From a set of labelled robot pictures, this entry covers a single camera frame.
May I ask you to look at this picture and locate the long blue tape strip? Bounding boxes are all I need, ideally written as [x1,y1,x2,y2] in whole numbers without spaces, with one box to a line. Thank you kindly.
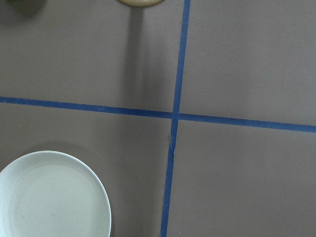
[0,96,316,133]

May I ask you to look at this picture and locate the white round plate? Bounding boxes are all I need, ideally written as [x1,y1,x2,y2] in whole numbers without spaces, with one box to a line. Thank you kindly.
[0,151,112,237]

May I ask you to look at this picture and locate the round wooden stand base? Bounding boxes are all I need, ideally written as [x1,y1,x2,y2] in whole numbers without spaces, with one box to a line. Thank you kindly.
[119,0,163,7]

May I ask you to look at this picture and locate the crossing blue tape strip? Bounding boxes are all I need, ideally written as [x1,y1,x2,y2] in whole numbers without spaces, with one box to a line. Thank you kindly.
[160,0,191,237]

